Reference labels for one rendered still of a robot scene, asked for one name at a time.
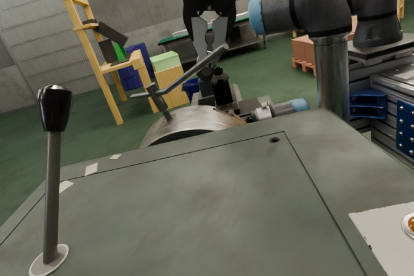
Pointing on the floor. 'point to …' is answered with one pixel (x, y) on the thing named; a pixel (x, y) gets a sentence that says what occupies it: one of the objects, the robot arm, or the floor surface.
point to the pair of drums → (130, 77)
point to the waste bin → (191, 86)
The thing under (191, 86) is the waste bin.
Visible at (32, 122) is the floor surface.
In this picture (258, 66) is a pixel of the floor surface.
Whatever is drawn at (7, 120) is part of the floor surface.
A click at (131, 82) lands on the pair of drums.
